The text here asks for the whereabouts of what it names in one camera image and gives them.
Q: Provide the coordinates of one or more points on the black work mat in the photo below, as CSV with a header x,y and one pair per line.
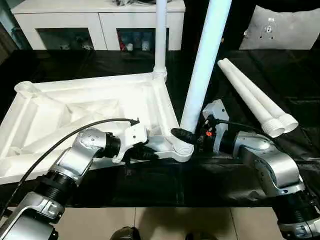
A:
x,y
75,62

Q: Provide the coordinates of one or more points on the small red bottle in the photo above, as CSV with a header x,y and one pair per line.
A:
x,y
122,45

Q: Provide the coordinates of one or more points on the white plastic table top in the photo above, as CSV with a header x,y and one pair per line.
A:
x,y
75,100

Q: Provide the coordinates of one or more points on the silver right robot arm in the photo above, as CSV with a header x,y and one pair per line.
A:
x,y
275,162

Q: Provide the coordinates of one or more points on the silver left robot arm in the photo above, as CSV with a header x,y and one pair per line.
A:
x,y
75,160

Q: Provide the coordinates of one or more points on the white plastic table leg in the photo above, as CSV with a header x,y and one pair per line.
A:
x,y
160,37
202,62
261,95
246,95

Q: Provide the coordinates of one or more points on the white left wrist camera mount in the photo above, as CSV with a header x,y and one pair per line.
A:
x,y
135,136

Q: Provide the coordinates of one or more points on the white cabinet with glass doors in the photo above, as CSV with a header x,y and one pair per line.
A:
x,y
62,20

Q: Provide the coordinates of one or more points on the black sofa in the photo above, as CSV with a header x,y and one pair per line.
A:
x,y
240,25

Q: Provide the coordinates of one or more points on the grey cushion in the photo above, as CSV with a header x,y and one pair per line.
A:
x,y
287,35

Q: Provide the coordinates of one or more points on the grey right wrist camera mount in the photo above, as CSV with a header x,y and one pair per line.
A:
x,y
217,110

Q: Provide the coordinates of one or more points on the dark clutter pile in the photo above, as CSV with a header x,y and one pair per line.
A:
x,y
130,2

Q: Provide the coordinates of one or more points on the brown grey curtain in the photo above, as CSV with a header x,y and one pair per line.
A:
x,y
6,45

